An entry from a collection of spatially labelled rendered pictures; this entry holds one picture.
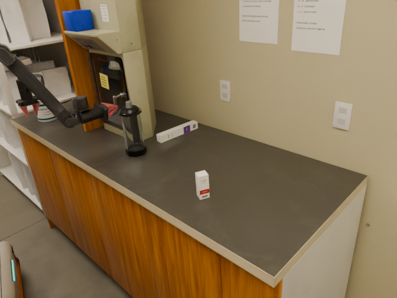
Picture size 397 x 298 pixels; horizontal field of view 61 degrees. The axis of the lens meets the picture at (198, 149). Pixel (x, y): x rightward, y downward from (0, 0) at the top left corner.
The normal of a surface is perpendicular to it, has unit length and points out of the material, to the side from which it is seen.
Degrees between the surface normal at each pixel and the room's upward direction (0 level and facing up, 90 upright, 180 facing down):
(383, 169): 90
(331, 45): 90
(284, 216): 0
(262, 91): 90
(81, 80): 90
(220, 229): 0
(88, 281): 0
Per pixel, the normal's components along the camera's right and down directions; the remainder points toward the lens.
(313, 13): -0.69, 0.36
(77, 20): 0.72, 0.27
